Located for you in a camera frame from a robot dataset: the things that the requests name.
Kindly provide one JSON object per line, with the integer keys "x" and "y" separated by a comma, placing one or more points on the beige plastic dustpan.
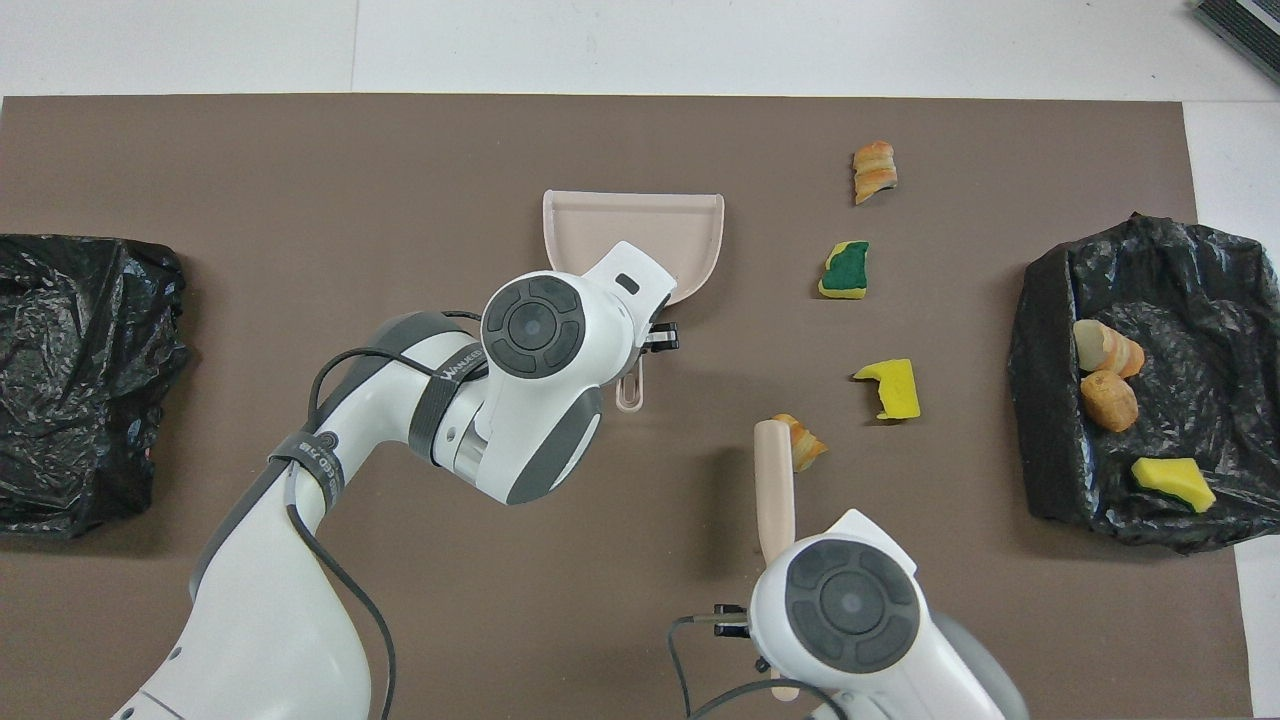
{"x": 600, "y": 230}

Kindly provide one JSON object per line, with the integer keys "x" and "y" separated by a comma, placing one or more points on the pale crusty bread chunk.
{"x": 1105, "y": 347}

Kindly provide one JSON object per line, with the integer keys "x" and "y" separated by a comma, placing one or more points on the orange striped croissant piece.
{"x": 874, "y": 172}
{"x": 808, "y": 445}

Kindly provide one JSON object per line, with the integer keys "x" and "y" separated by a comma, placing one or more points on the dark ribbed vent panel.
{"x": 1245, "y": 30}

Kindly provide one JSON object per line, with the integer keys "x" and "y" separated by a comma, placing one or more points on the brown table mat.
{"x": 400, "y": 180}

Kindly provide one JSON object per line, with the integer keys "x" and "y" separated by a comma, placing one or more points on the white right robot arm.
{"x": 860, "y": 620}

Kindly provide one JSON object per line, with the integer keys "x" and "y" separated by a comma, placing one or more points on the notched yellow sponge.
{"x": 897, "y": 390}

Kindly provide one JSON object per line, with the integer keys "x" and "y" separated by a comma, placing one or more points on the brown bread nugget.
{"x": 1110, "y": 400}

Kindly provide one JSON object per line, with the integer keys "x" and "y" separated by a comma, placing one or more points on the beige hand brush black bristles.
{"x": 775, "y": 480}

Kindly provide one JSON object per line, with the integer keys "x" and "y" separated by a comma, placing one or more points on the small yellow green sponge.
{"x": 1175, "y": 483}

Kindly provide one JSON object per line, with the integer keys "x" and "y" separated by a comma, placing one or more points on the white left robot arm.
{"x": 540, "y": 400}

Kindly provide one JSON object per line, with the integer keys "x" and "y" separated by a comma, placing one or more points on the black bag lined bin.
{"x": 1200, "y": 350}
{"x": 80, "y": 400}

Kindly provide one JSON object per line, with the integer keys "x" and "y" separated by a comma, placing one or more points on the green topped yellow sponge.
{"x": 845, "y": 268}

